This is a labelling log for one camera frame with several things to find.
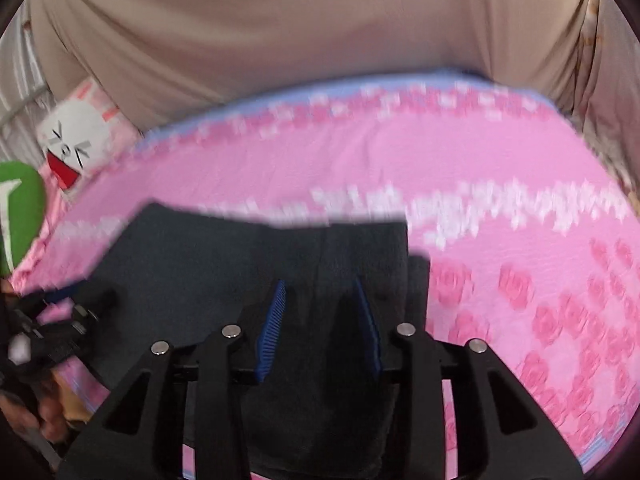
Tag pink rose-print blanket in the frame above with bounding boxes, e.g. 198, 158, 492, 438
10, 72, 636, 480

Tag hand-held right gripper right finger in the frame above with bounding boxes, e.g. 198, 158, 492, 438
352, 276, 583, 480

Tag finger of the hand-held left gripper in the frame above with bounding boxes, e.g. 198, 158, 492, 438
15, 282, 85, 313
30, 290, 119, 361

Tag pink cartoon face pillow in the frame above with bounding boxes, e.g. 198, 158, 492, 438
35, 77, 143, 206

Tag dark grey pants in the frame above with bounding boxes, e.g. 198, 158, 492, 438
50, 200, 433, 480

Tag green cushion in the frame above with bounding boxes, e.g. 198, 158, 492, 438
0, 160, 48, 278

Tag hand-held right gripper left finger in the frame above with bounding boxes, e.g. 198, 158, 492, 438
59, 279, 288, 480

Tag white metal bed rail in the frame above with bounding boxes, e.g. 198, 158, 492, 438
0, 5, 56, 161

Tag person's left hand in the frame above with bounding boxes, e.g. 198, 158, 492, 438
30, 385, 71, 443

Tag beige cloth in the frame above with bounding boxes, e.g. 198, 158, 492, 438
25, 0, 640, 136

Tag cream patterned curtain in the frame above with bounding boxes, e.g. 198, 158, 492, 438
570, 0, 636, 196

